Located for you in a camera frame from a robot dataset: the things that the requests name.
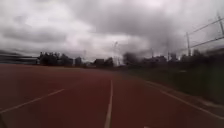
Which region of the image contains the clump of dark trees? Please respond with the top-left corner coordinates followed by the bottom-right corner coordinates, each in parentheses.
top-left (93, 57), bottom-right (114, 69)

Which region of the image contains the dark tree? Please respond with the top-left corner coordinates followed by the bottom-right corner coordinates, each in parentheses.
top-left (122, 52), bottom-right (138, 68)

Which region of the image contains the red running track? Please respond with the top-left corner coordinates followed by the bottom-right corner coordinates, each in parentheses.
top-left (0, 63), bottom-right (224, 128)

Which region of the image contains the row of dark trees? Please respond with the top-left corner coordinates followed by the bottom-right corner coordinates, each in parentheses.
top-left (37, 51), bottom-right (75, 67)

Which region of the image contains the grass bank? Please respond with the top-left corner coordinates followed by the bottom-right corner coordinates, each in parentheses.
top-left (123, 64), bottom-right (224, 106)

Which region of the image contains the utility pole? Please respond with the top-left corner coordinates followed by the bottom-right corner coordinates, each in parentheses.
top-left (185, 31), bottom-right (192, 58)
top-left (217, 13), bottom-right (224, 38)

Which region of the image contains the long low building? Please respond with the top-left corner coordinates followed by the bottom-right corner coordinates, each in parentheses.
top-left (0, 53), bottom-right (39, 66)

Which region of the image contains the pale lamp post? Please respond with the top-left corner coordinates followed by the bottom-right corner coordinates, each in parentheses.
top-left (112, 41), bottom-right (119, 67)

